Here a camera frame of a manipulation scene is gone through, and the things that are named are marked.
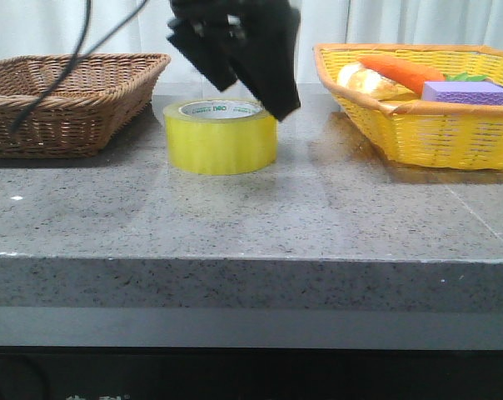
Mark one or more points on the white curtain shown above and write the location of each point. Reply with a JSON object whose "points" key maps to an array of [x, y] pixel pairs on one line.
{"points": [[52, 27]]}

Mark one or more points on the yellow packing tape roll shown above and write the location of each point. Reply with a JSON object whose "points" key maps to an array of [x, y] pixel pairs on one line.
{"points": [[220, 136]]}

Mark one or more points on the toy bread croissant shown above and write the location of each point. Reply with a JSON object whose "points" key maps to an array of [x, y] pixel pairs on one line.
{"points": [[356, 77]]}

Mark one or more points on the purple foam block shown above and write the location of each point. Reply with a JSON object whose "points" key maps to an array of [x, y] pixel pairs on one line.
{"points": [[475, 93]]}

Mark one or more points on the brown wicker basket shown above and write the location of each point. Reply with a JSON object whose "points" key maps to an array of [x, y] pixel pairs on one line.
{"points": [[101, 96]]}

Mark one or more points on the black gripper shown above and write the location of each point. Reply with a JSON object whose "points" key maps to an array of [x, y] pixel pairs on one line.
{"points": [[261, 53]]}

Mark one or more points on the yellow woven basket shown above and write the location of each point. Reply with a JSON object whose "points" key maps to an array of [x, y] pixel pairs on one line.
{"points": [[411, 131]]}

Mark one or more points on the orange toy carrot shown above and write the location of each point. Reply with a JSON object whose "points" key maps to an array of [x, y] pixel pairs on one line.
{"points": [[411, 75]]}

